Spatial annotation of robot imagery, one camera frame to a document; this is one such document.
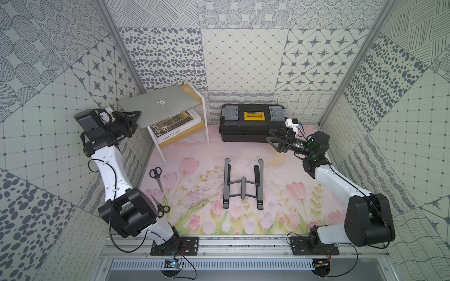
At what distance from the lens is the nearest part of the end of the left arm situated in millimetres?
→ 617

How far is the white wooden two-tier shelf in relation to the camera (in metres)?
0.88

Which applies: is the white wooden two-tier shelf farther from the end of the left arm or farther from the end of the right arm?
the end of the right arm
